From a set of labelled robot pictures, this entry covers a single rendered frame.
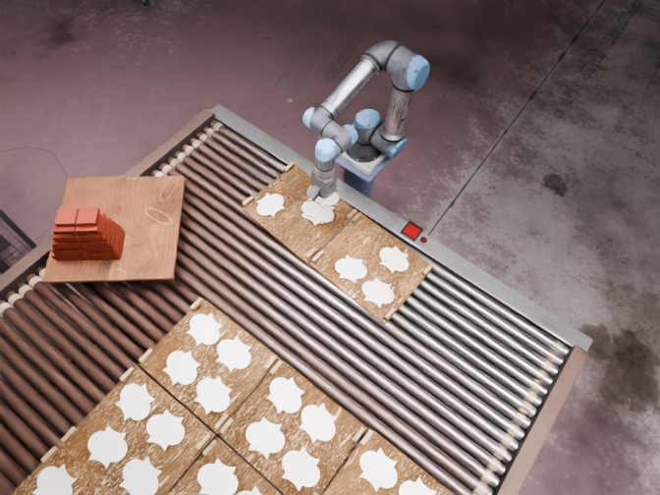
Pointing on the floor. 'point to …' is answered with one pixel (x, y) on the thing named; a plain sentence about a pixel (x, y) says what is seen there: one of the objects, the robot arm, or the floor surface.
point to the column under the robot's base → (360, 176)
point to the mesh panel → (17, 230)
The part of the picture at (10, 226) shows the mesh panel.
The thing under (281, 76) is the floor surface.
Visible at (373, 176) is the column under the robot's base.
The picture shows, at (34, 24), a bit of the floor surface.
